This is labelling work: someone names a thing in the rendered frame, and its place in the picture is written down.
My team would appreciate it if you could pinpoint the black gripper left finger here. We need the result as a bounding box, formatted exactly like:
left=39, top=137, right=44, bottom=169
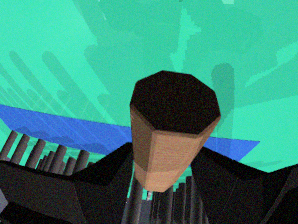
left=0, top=141, right=133, bottom=224

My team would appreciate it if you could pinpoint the blue flat strip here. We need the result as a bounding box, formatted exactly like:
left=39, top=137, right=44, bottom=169
left=0, top=104, right=259, bottom=161

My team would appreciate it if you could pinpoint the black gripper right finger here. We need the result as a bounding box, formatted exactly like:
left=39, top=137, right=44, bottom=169
left=190, top=147, right=298, bottom=224

